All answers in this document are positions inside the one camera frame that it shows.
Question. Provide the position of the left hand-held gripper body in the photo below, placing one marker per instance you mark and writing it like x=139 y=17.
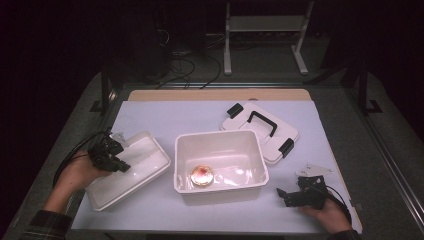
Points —
x=100 y=155

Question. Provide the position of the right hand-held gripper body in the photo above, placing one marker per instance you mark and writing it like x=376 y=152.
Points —
x=311 y=193

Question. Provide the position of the white tray lid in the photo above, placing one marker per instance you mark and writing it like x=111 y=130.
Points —
x=133 y=176

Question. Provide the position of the white plastic storage box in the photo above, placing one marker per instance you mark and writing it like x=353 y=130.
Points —
x=216 y=195

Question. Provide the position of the round dish with pink centre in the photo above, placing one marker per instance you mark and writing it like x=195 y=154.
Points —
x=202 y=176

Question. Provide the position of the person's left hand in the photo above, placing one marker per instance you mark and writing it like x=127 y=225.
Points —
x=78 y=175

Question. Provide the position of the person's right hand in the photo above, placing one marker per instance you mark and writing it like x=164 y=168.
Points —
x=330 y=216

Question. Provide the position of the clear plastic bag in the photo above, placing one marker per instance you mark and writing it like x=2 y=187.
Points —
x=238 y=174

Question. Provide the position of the white table cover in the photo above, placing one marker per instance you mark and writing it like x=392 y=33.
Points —
x=200 y=116

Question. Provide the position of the wooden table board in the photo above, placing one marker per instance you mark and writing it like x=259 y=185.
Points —
x=216 y=94

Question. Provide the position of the white metal stand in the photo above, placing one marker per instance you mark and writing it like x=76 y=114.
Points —
x=266 y=23

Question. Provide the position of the black frame post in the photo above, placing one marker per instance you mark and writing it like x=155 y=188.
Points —
x=363 y=93
x=105 y=90

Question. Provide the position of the aluminium rail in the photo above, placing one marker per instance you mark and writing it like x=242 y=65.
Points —
x=390 y=156

